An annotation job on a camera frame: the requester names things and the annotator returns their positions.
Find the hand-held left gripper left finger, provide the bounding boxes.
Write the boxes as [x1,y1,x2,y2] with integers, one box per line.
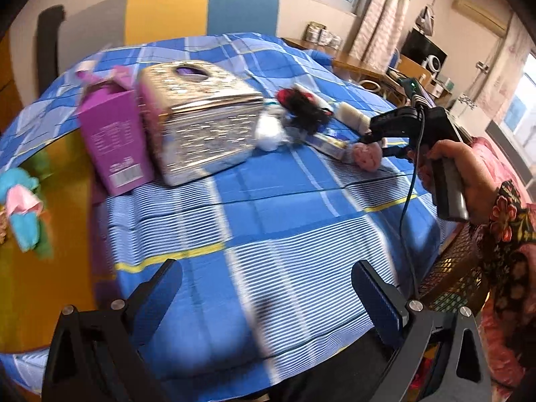
[41,259,184,402]

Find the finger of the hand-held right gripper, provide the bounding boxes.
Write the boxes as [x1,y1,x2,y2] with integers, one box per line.
[382,144,410,160]
[362,111,398,144]

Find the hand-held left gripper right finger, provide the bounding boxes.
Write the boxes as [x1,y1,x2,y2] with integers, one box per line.
[351,260,491,402]

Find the pink sock with blue band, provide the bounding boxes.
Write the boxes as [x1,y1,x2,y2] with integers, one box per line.
[351,141,385,173]

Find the cream soft roll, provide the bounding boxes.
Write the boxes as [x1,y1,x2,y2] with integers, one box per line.
[336,101,373,131]

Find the blue white tissue packet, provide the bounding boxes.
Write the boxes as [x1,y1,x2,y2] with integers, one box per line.
[305,131,351,161]

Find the black curly wig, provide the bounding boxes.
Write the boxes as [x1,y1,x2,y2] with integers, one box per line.
[280,84,336,135]

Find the clear bag of white cotton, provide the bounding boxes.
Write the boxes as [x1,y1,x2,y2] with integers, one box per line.
[255,106,290,152]

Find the gold metal tray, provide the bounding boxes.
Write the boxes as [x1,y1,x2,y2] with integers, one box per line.
[0,133,110,354]

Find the person's right forearm floral sleeve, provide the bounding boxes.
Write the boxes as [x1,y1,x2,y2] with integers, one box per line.
[476,179,536,289]

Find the person's right hand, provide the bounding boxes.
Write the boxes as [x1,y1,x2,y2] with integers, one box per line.
[419,139,500,229]

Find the wooden desk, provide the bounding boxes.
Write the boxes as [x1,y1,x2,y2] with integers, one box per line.
[284,37,454,107]

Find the black monitor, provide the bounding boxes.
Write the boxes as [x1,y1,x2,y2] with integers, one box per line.
[401,27,448,73]

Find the rattan chair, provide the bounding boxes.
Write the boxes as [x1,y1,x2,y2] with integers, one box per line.
[418,224,491,313]

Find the pink floral curtain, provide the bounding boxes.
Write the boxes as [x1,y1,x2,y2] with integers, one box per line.
[476,20,536,119]

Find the beige patterned curtain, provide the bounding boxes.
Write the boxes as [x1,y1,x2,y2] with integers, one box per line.
[347,0,420,77]

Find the group of metal cans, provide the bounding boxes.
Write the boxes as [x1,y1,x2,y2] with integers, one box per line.
[305,21,343,50]

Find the blue plaid tablecloth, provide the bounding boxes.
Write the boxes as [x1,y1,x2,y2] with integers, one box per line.
[0,32,451,402]

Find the person's pink floral clothing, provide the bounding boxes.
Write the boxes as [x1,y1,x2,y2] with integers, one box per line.
[471,136,536,390]

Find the teal and pink fuzzy socks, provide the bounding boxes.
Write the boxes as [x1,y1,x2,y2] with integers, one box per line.
[0,166,54,261]

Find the purple gift box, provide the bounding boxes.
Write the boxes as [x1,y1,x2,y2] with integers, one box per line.
[76,66,156,197]

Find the silver sequin tissue box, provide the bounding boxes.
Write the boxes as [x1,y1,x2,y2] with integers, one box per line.
[137,61,265,188]

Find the grey yellow blue headboard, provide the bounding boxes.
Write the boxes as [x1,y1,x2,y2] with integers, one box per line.
[63,0,280,66]

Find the black rolled mat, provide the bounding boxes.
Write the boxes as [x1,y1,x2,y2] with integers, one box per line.
[36,4,66,98]

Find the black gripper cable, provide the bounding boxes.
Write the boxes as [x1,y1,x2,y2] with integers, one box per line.
[399,108,427,304]

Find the wall air conditioner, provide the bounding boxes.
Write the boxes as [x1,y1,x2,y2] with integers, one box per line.
[451,0,510,38]

